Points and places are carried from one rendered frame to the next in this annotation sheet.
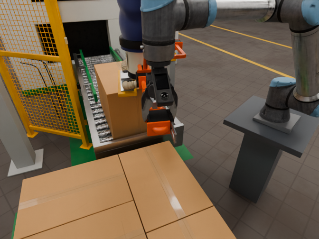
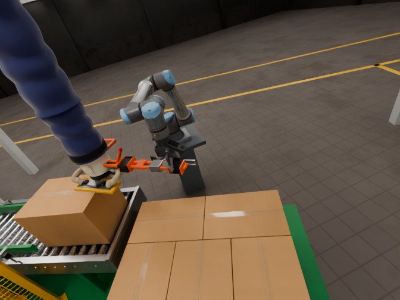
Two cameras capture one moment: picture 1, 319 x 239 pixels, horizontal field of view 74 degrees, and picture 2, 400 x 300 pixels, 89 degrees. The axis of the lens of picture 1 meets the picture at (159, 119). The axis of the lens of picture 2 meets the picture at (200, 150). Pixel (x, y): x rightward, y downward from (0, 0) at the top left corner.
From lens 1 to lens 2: 0.73 m
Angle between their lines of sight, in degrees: 44
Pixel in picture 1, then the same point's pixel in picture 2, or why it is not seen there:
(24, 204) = not seen: outside the picture
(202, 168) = not seen: hidden behind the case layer
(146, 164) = (152, 224)
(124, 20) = (77, 143)
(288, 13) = (161, 84)
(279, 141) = (193, 144)
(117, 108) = (96, 216)
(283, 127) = (186, 137)
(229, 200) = not seen: hidden behind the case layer
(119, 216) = (183, 253)
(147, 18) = (156, 119)
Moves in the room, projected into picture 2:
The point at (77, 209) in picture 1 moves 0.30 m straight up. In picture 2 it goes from (159, 287) to (140, 265)
